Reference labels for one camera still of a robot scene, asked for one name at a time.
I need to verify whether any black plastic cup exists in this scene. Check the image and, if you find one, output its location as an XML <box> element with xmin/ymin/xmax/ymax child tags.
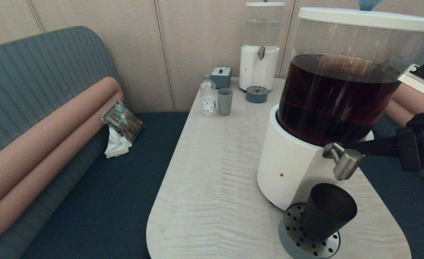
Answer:
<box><xmin>300</xmin><ymin>183</ymin><xmax>358</xmax><ymax>242</ymax></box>

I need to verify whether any grey plastic cup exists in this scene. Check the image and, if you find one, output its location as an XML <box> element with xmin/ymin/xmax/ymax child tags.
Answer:
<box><xmin>217</xmin><ymin>88</ymin><xmax>234</xmax><ymax>116</ymax></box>

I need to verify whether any small clear water dispenser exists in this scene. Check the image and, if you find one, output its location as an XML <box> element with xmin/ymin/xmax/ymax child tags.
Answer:
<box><xmin>239</xmin><ymin>0</ymin><xmax>286</xmax><ymax>92</ymax></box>

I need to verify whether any small grey drip tray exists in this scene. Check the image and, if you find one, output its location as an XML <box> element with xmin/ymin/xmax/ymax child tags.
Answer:
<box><xmin>246</xmin><ymin>86</ymin><xmax>269</xmax><ymax>104</ymax></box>

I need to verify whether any clear plastic bottle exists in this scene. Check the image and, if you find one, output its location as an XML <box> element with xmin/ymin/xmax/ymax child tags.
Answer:
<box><xmin>200</xmin><ymin>74</ymin><xmax>217</xmax><ymax>116</ymax></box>

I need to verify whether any green snack packet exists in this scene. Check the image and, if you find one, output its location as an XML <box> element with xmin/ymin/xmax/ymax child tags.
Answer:
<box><xmin>100</xmin><ymin>100</ymin><xmax>145</xmax><ymax>143</ymax></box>

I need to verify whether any pink bolster cushion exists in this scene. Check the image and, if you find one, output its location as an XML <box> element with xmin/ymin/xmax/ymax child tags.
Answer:
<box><xmin>384</xmin><ymin>101</ymin><xmax>416</xmax><ymax>127</ymax></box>
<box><xmin>0</xmin><ymin>92</ymin><xmax>124</xmax><ymax>242</ymax></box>
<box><xmin>0</xmin><ymin>77</ymin><xmax>122</xmax><ymax>216</ymax></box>
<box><xmin>392</xmin><ymin>83</ymin><xmax>424</xmax><ymax>113</ymax></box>

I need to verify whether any large silver dispenser tap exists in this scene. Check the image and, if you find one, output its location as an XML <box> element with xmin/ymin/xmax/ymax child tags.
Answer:
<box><xmin>322</xmin><ymin>142</ymin><xmax>364</xmax><ymax>181</ymax></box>

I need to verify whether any large grey perforated drip tray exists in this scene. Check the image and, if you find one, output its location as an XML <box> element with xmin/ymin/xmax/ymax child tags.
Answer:
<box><xmin>279</xmin><ymin>203</ymin><xmax>340</xmax><ymax>259</ymax></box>

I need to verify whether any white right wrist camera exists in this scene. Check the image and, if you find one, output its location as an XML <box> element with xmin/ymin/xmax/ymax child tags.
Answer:
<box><xmin>397</xmin><ymin>64</ymin><xmax>424</xmax><ymax>96</ymax></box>

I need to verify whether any white crumpled tissue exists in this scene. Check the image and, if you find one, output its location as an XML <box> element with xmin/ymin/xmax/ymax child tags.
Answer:
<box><xmin>104</xmin><ymin>126</ymin><xmax>132</xmax><ymax>158</ymax></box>

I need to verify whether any grey tissue box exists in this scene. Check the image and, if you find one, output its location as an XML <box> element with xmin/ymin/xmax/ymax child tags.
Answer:
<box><xmin>211</xmin><ymin>67</ymin><xmax>232</xmax><ymax>89</ymax></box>

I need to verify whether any large dark tea dispenser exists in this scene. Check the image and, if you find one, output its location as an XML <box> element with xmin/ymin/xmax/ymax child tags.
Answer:
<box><xmin>257</xmin><ymin>0</ymin><xmax>424</xmax><ymax>211</ymax></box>

